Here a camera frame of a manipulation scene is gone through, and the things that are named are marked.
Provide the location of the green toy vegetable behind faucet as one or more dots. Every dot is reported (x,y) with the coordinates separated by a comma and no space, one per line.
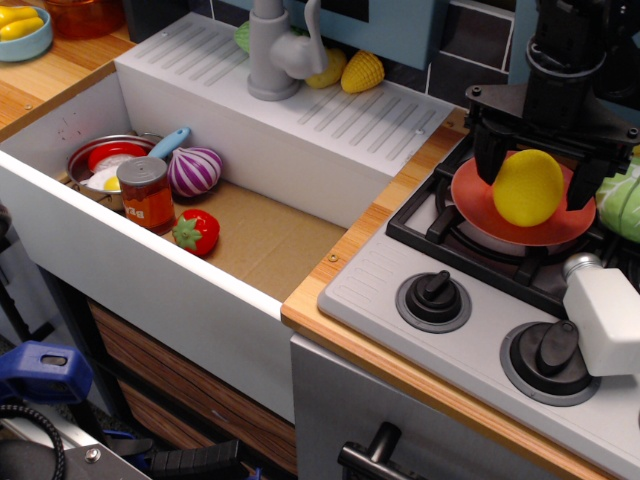
(242,36)

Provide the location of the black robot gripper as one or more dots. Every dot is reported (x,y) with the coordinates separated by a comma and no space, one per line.
(552,111)

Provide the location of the light blue bowl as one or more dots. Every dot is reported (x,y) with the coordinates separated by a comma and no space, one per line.
(31,46)

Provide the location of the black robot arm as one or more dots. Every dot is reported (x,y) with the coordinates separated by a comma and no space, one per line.
(581,56)

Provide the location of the toy fried egg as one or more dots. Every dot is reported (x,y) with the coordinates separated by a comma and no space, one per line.
(104,180)

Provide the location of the purple striped toy onion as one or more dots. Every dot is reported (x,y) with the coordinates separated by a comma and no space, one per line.
(194,171)

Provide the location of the green toy cabbage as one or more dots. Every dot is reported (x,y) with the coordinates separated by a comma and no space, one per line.
(617,202)

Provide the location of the black stove grate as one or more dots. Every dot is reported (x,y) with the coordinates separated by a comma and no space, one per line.
(430,223)

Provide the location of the white toy salt shaker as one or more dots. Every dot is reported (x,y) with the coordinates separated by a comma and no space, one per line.
(604,306)

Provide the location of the orange transparent cup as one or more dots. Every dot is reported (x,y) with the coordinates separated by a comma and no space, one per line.
(86,19)

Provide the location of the black left stove knob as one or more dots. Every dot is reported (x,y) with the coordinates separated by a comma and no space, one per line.
(434,298)

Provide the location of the light blue pot handle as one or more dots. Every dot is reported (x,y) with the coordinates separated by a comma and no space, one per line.
(170,143)

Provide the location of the yellow toy corn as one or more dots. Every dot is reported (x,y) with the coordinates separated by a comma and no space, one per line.
(363,72)

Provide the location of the silver toy pot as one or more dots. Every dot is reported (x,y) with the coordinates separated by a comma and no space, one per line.
(78,170)

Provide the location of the grey toy stove top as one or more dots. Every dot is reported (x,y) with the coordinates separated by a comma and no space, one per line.
(600,424)

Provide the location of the yellow toy banana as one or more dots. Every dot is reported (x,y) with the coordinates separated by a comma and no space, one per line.
(18,22)

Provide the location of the red white toy slice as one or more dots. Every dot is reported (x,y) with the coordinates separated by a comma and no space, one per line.
(98,157)

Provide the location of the yellow toy potato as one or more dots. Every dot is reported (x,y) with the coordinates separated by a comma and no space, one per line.
(337,62)

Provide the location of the red toy strawberry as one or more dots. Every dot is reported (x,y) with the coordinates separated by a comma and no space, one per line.
(196,231)

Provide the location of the yellow toy lemon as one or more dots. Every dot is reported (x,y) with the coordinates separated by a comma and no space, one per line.
(529,188)

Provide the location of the black oven door handle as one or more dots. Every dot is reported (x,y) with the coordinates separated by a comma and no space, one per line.
(373,461)

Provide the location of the orange toy beans can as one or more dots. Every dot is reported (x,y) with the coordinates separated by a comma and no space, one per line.
(146,193)

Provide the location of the pink plastic plate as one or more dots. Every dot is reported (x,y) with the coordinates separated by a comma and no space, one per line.
(474,200)

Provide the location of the white toy sink basin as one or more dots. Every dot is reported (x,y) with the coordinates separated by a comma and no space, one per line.
(306,167)

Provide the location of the black right stove knob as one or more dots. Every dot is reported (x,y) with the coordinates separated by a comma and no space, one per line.
(547,357)

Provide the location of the grey toy faucet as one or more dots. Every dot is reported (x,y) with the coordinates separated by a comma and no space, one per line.
(279,59)

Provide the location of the blue clamp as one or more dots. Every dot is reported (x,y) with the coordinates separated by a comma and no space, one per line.
(45,373)

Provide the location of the black stove knob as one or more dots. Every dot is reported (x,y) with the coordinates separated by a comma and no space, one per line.
(434,298)
(547,357)

